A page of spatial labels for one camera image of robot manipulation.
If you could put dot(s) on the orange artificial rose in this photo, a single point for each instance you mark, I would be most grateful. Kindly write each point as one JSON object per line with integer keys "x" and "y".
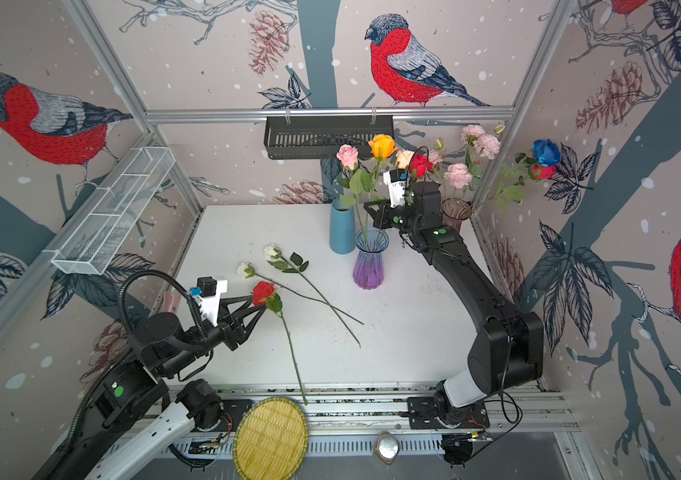
{"x": 382, "y": 147}

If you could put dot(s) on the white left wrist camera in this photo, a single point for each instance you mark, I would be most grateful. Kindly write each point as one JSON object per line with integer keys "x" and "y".
{"x": 208, "y": 294}

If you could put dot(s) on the blue purple glass vase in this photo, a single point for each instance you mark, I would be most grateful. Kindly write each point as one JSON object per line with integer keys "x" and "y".
{"x": 368, "y": 271}

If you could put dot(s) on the red artificial rose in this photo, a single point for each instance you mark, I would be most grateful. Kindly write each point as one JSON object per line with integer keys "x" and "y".
{"x": 509, "y": 185}

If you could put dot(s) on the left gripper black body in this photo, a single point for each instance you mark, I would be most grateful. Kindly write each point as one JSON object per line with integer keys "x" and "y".
{"x": 229, "y": 332}

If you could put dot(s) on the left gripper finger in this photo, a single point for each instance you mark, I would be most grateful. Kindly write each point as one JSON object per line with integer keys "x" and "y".
{"x": 243, "y": 307}
{"x": 254, "y": 316}

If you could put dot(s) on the pink grey glass vase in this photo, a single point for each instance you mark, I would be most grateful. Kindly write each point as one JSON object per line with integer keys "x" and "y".
{"x": 455, "y": 212}

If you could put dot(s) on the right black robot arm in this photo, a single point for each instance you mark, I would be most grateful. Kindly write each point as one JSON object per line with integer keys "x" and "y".
{"x": 508, "y": 347}

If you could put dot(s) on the teal ceramic vase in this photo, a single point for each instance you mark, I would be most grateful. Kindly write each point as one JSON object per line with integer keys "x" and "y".
{"x": 342, "y": 228}

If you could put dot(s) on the black hanging basket shelf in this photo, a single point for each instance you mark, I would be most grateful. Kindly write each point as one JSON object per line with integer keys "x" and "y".
{"x": 320, "y": 137}

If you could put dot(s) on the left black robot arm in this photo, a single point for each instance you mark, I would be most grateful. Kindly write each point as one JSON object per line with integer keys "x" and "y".
{"x": 127, "y": 416}

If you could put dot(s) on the white wire mesh basket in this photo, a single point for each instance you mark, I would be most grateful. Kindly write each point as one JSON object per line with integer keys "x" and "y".
{"x": 99, "y": 236}

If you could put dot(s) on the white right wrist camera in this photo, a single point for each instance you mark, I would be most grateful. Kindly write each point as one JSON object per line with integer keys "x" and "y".
{"x": 395, "y": 181}

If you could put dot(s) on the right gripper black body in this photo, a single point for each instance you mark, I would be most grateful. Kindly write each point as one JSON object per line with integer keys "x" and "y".
{"x": 397, "y": 220}

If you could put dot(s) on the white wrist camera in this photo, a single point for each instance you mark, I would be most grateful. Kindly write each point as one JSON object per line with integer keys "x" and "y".
{"x": 208, "y": 294}
{"x": 395, "y": 181}

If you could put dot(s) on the yellow woven bamboo tray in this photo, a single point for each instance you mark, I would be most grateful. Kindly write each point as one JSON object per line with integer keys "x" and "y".
{"x": 271, "y": 441}

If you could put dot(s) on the pink artificial rose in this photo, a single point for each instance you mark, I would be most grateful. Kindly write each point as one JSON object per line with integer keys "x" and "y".
{"x": 347, "y": 156}

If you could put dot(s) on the blue artificial rose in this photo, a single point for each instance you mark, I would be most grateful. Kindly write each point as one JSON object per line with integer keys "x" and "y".
{"x": 546, "y": 153}

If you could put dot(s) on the pink carnation bunch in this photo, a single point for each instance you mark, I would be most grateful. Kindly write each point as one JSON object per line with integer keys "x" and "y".
{"x": 480, "y": 145}
{"x": 452, "y": 178}

